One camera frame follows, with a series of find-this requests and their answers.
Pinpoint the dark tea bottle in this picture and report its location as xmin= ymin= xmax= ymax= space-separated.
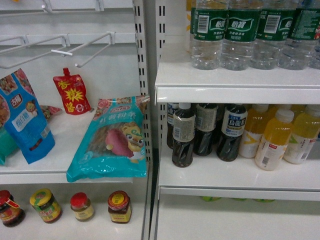
xmin=193 ymin=103 xmax=218 ymax=156
xmin=171 ymin=102 xmax=196 ymax=168
xmin=166 ymin=102 xmax=179 ymax=149

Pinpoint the white shelf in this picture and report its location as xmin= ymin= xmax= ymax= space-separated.
xmin=155 ymin=59 xmax=320 ymax=105
xmin=158 ymin=143 xmax=320 ymax=201
xmin=0 ymin=109 xmax=136 ymax=186

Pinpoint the teal noodle packet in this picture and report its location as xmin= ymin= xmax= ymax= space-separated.
xmin=66 ymin=94 xmax=150 ymax=183

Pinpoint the dark sauce jar red lid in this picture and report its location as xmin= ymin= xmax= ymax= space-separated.
xmin=0 ymin=190 xmax=25 ymax=228

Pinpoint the white slotted upright post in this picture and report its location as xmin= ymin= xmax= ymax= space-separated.
xmin=133 ymin=0 xmax=153 ymax=162

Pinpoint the yellow juice bottle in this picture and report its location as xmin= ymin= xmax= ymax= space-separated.
xmin=255 ymin=108 xmax=294 ymax=171
xmin=238 ymin=104 xmax=269 ymax=158
xmin=283 ymin=104 xmax=320 ymax=164

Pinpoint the red yellow chili jar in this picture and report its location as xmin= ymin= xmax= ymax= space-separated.
xmin=107 ymin=190 xmax=132 ymax=224

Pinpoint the oolong tea bottle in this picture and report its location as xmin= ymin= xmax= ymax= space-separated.
xmin=216 ymin=103 xmax=248 ymax=162

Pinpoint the yellow lid sauce jar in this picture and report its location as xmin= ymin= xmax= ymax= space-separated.
xmin=29 ymin=188 xmax=63 ymax=224

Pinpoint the right yellow juice bottle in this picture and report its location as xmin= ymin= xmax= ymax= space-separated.
xmin=283 ymin=104 xmax=320 ymax=164

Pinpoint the front yellow juice bottle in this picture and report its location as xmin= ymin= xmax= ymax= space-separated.
xmin=255 ymin=108 xmax=294 ymax=171

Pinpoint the red sauce pouch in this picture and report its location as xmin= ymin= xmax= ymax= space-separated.
xmin=53 ymin=67 xmax=92 ymax=115

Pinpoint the rear dark tea bottle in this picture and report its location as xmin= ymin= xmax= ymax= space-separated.
xmin=166 ymin=102 xmax=179 ymax=149

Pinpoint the front dark tea bottle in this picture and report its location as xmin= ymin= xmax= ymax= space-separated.
xmin=171 ymin=102 xmax=196 ymax=168

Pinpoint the small floral packet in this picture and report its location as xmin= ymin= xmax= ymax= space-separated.
xmin=40 ymin=105 xmax=62 ymax=121

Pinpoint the green packet far left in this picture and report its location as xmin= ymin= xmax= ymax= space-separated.
xmin=0 ymin=127 xmax=19 ymax=166

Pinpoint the white left shelf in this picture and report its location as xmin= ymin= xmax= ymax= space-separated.
xmin=0 ymin=109 xmax=136 ymax=186

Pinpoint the white upper right shelf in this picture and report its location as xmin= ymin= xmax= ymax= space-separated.
xmin=155 ymin=59 xmax=320 ymax=105

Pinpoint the white lower right shelf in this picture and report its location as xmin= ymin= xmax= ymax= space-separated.
xmin=158 ymin=143 xmax=320 ymax=201

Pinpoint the middle dark tea bottle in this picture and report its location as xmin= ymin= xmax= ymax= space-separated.
xmin=193 ymin=103 xmax=218 ymax=156

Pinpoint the blue sugar bag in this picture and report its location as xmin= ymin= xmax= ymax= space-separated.
xmin=0 ymin=68 xmax=56 ymax=164

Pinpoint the red lid small jar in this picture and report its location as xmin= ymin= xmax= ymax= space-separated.
xmin=70 ymin=192 xmax=95 ymax=222

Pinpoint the water bottle shelf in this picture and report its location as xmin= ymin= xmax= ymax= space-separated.
xmin=190 ymin=0 xmax=229 ymax=70
xmin=250 ymin=0 xmax=298 ymax=70
xmin=220 ymin=0 xmax=263 ymax=71
xmin=278 ymin=0 xmax=320 ymax=70

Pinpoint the left yellow juice bottle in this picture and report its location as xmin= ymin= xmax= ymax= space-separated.
xmin=238 ymin=104 xmax=269 ymax=158

